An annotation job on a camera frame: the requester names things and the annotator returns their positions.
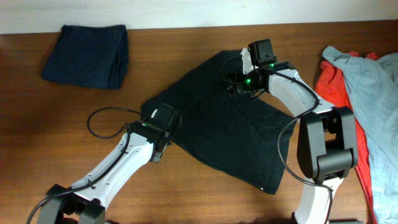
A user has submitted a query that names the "dark green t-shirt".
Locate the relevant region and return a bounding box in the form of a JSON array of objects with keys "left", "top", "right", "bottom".
[{"left": 141, "top": 50, "right": 295, "bottom": 194}]

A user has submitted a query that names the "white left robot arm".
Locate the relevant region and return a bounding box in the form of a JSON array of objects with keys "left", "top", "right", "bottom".
[{"left": 27, "top": 104, "right": 182, "bottom": 223}]

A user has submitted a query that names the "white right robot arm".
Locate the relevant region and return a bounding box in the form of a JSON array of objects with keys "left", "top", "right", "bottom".
[{"left": 239, "top": 39, "right": 358, "bottom": 224}]

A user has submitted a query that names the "red t-shirt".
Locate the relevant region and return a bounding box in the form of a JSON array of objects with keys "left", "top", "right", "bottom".
[{"left": 315, "top": 60, "right": 377, "bottom": 223}]

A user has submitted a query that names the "folded navy blue garment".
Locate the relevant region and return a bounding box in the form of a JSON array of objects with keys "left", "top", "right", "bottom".
[{"left": 42, "top": 25, "right": 129, "bottom": 90}]

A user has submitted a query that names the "light blue grey t-shirt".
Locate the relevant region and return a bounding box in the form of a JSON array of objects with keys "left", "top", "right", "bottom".
[{"left": 322, "top": 46, "right": 397, "bottom": 223}]

